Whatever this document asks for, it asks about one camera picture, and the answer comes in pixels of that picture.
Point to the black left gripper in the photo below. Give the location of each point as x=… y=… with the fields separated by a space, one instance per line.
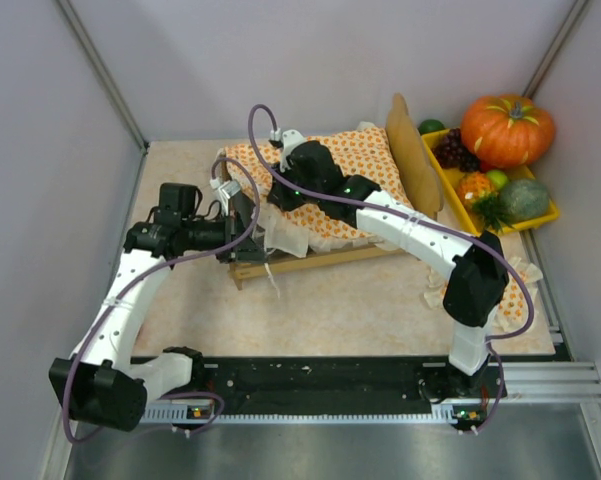
x=243 y=232

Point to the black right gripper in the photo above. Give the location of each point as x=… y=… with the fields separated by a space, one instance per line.
x=284 y=195

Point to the wooden pet bed frame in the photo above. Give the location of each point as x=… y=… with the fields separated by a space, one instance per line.
x=394 y=156

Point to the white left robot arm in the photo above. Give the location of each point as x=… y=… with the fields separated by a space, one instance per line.
x=99 y=384

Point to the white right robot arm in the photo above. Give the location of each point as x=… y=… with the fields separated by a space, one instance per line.
x=476 y=280

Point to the dark green lime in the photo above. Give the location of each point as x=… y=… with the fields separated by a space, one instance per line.
x=428 y=126

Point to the yellow plastic tray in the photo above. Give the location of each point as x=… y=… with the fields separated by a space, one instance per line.
x=449 y=179

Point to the dark purple grape bunch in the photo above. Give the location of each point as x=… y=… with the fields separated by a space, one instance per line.
x=450 y=153

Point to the orange pineapple toy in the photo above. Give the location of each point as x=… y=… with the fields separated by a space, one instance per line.
x=480 y=198

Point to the red tomato under pumpkin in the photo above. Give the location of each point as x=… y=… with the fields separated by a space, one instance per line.
x=486 y=167

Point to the orange pumpkin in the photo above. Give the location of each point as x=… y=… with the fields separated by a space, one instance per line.
x=507 y=131

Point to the green melon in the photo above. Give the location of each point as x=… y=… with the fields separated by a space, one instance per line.
x=524 y=199

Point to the duck print pillow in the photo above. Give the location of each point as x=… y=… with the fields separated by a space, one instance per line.
x=512 y=311

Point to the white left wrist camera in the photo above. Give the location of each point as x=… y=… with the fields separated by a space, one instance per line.
x=224 y=190

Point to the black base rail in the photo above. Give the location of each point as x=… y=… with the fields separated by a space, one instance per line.
x=338 y=385

